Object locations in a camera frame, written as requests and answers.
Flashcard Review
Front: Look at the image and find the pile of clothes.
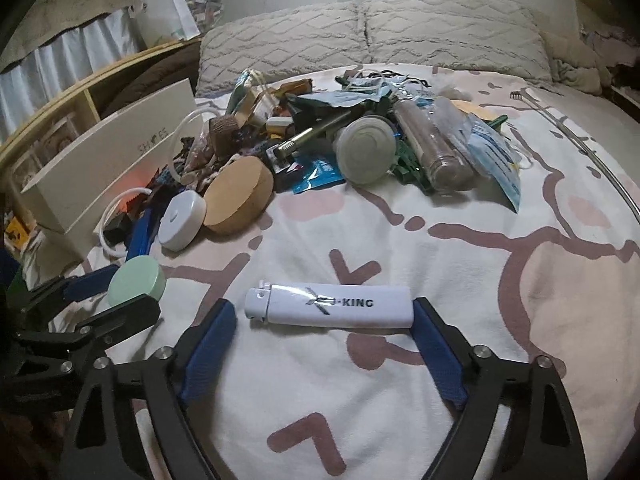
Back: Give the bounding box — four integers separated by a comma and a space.
580, 20, 640, 68

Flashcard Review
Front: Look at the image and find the clear bag of packets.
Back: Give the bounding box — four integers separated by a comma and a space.
186, 0, 223, 28

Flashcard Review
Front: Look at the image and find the green plastic clip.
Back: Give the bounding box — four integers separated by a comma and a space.
390, 152, 436, 196

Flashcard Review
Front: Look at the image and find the wooden shelf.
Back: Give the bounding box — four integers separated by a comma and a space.
0, 37, 203, 201

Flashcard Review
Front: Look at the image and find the clear plastic bottle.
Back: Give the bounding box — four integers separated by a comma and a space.
392, 100, 476, 192

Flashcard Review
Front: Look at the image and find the blue white packet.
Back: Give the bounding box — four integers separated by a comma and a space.
462, 120, 523, 211

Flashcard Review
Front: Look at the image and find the white shopping bag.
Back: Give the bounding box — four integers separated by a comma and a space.
129, 0, 202, 51

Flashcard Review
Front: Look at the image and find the clear plastic tube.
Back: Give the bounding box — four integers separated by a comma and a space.
97, 187, 153, 261

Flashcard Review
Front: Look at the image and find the beige plush cushion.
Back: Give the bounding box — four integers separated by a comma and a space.
540, 30, 613, 96

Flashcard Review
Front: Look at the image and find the beige textured pillow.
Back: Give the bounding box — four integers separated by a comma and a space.
360, 0, 553, 83
196, 1, 371, 96

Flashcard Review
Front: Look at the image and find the green round compact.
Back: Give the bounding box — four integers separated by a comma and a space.
107, 256, 167, 311

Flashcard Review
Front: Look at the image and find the blue lighter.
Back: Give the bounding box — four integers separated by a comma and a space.
126, 209, 162, 262

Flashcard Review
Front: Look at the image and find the long metal rod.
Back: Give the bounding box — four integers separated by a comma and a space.
510, 87, 640, 221

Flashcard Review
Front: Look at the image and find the white round case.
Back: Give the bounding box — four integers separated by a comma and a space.
157, 191, 207, 252

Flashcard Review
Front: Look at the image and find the cork disc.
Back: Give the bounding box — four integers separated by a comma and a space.
203, 156, 275, 235

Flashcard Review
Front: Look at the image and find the white lighter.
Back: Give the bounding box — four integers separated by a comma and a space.
244, 284, 416, 332

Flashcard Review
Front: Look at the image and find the yellow round card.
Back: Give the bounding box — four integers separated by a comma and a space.
450, 100, 493, 121

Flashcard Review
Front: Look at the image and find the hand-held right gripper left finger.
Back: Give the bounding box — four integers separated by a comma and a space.
57, 299, 237, 480

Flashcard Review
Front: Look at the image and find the large brown bandage roll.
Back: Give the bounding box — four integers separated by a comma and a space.
209, 116, 239, 158

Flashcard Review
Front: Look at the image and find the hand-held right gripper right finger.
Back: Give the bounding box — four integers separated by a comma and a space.
412, 297, 588, 480

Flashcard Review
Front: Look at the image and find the blue foil packet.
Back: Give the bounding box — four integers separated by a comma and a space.
291, 155, 347, 196

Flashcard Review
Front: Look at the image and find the white storage box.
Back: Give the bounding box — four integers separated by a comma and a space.
20, 77, 198, 261

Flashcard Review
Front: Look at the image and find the white curtain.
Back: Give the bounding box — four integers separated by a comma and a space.
0, 7, 141, 136

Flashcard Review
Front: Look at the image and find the gold metal pen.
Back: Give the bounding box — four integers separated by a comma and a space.
276, 109, 353, 162

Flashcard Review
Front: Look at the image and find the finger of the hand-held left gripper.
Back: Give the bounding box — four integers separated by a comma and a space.
15, 294, 162, 377
20, 262, 121, 326

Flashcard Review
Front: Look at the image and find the grey white round lid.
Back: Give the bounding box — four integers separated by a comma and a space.
334, 116, 399, 185

